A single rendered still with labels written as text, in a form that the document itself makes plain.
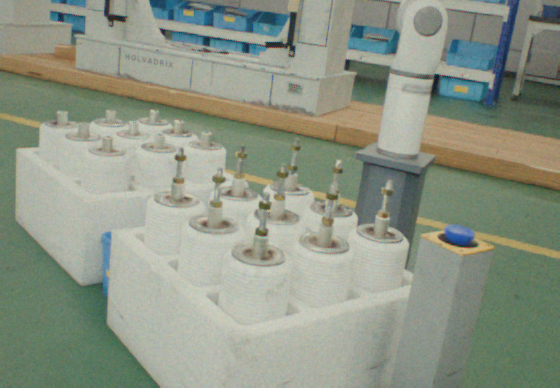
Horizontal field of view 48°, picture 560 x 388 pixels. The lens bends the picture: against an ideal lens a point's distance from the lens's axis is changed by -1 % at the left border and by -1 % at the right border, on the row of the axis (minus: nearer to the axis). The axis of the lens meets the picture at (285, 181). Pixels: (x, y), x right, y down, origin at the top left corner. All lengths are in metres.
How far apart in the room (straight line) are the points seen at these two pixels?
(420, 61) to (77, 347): 0.84
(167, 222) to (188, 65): 2.32
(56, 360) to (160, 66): 2.46
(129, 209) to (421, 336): 0.65
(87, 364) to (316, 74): 2.22
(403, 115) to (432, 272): 0.55
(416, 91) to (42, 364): 0.86
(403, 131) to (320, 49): 1.74
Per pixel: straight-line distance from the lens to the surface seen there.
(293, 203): 1.14
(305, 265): 0.90
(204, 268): 0.93
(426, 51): 1.33
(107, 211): 1.27
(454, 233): 0.84
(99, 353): 1.10
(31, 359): 1.09
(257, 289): 0.83
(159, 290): 0.96
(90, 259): 1.29
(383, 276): 0.99
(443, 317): 0.86
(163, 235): 1.02
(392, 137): 1.35
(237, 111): 3.08
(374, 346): 0.99
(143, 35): 3.64
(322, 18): 3.03
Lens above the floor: 0.59
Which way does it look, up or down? 16 degrees down
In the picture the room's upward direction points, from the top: 8 degrees clockwise
